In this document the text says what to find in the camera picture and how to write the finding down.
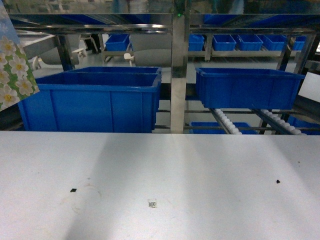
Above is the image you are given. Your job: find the flower gift bag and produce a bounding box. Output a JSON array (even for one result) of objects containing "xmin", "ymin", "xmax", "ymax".
[{"xmin": 0, "ymin": 2, "xmax": 40, "ymax": 111}]

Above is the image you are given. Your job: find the grey office chair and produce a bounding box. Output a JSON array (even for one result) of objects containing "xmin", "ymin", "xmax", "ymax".
[{"xmin": 129, "ymin": 34, "xmax": 172, "ymax": 68}]

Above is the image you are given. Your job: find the large blue bin by table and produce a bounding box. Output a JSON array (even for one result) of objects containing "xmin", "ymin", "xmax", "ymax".
[{"xmin": 18, "ymin": 72, "xmax": 161, "ymax": 133}]

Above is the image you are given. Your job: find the small QR code sticker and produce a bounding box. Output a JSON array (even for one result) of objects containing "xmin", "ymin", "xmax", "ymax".
[{"xmin": 147, "ymin": 198, "xmax": 158, "ymax": 208}]

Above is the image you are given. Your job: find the blue bin right of post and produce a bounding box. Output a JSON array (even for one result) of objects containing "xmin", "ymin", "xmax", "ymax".
[{"xmin": 195, "ymin": 67, "xmax": 305, "ymax": 110}]

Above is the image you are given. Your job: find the steel roller rack frame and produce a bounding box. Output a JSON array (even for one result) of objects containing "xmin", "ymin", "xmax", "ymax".
[{"xmin": 9, "ymin": 13, "xmax": 320, "ymax": 134}]

